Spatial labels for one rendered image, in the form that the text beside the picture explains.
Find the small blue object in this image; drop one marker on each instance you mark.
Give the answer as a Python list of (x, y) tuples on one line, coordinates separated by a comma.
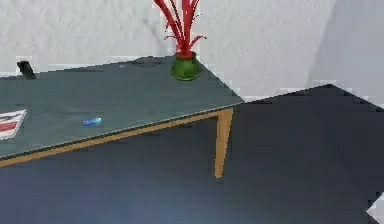
[(92, 121)]

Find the small black object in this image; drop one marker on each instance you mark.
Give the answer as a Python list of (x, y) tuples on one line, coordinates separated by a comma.
[(26, 69)]

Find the red houseplant in green pot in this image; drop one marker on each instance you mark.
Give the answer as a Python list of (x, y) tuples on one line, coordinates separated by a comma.
[(184, 50)]

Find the grey table with wooden legs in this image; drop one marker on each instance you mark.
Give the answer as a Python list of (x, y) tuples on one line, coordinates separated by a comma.
[(133, 96)]

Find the red and white book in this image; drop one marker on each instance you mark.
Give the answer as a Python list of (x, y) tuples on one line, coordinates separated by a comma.
[(10, 123)]

